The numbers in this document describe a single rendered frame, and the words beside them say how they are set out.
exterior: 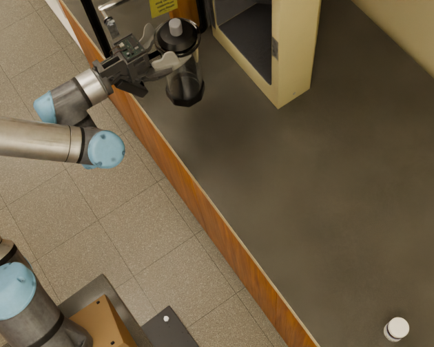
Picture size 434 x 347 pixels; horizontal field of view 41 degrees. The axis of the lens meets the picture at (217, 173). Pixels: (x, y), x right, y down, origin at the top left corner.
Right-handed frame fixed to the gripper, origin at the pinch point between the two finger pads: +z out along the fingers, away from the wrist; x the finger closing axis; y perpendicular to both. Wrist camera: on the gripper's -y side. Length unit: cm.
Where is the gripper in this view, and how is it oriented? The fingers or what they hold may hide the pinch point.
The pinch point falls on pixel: (176, 43)
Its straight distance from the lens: 138.8
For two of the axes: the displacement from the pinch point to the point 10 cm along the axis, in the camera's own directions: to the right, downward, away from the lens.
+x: -5.6, -7.3, 3.9
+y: -0.7, -4.2, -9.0
